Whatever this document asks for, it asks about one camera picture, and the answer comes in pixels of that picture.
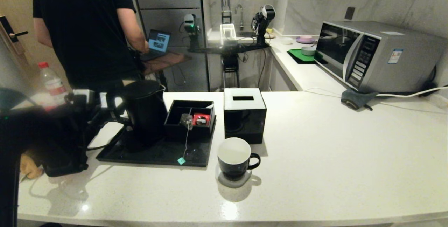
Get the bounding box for black electric kettle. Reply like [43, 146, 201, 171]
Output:
[121, 80, 168, 152]

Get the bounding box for grey tea bag teal tag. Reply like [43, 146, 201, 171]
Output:
[177, 113, 194, 165]

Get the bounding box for clear bottle red cap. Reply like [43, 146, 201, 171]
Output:
[38, 62, 69, 105]

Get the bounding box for black rectangular serving tray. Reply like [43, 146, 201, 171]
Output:
[96, 115, 217, 167]

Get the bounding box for brown wooden stool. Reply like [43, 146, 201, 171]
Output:
[143, 53, 192, 92]

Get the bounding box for black compartment organizer box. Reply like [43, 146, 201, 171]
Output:
[164, 100, 215, 140]

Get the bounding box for open laptop blue screen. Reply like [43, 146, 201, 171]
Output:
[142, 29, 172, 61]

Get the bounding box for person in black shirt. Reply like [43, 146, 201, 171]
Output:
[32, 0, 150, 91]

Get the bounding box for red sachet packet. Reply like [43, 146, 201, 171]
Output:
[193, 113, 211, 126]

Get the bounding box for black teleoperation platform stand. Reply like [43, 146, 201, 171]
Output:
[191, 43, 270, 88]

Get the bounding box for black tissue box white lid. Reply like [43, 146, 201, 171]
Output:
[224, 88, 267, 144]

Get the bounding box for white dish rack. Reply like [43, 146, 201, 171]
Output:
[220, 24, 237, 44]

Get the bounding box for black mug white inside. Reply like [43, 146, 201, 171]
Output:
[217, 137, 261, 181]

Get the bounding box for tall black metal stand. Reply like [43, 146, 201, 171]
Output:
[219, 0, 232, 24]

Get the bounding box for white round coaster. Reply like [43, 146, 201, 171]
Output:
[215, 164, 252, 188]

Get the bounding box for chrome kitchen faucet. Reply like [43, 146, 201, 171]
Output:
[234, 5, 244, 31]

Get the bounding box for green tray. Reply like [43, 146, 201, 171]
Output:
[287, 48, 324, 65]

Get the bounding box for dark grey folded cloth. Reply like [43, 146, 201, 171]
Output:
[340, 89, 378, 110]

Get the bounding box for silver microwave oven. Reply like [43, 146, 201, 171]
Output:
[314, 20, 447, 94]

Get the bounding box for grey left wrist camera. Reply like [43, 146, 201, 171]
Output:
[71, 88, 107, 109]

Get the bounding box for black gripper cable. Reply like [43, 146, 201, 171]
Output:
[86, 129, 124, 151]

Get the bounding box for black door handle lock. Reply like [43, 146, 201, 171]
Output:
[0, 16, 30, 43]

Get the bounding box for thin white cable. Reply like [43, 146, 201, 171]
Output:
[302, 87, 347, 98]

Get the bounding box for thick white power cable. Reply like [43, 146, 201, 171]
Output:
[376, 85, 448, 98]

